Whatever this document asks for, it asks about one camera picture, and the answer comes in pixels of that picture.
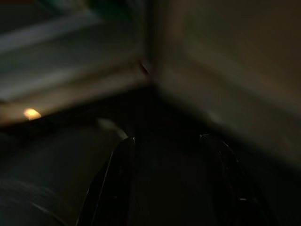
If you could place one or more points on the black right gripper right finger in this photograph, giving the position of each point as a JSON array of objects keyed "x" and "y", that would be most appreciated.
[{"x": 230, "y": 188}]

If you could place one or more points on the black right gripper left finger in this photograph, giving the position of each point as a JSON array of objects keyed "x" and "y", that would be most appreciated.
[{"x": 110, "y": 183}]

